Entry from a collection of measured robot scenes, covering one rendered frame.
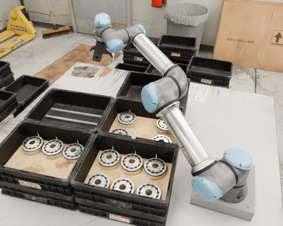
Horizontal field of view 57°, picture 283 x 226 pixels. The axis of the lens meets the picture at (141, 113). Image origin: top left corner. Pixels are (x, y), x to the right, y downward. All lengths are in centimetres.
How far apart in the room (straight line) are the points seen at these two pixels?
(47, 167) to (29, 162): 10
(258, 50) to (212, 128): 236
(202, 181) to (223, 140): 62
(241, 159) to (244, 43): 287
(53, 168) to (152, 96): 58
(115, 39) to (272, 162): 105
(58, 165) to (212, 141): 86
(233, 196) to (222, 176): 19
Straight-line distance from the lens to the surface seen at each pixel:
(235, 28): 385
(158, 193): 114
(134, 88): 174
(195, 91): 198
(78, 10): 468
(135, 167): 122
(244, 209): 128
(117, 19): 441
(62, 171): 129
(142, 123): 147
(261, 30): 387
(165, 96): 108
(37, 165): 135
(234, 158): 113
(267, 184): 149
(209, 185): 105
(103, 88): 200
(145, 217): 115
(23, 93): 271
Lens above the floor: 181
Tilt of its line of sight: 39 degrees down
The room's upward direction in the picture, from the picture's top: straight up
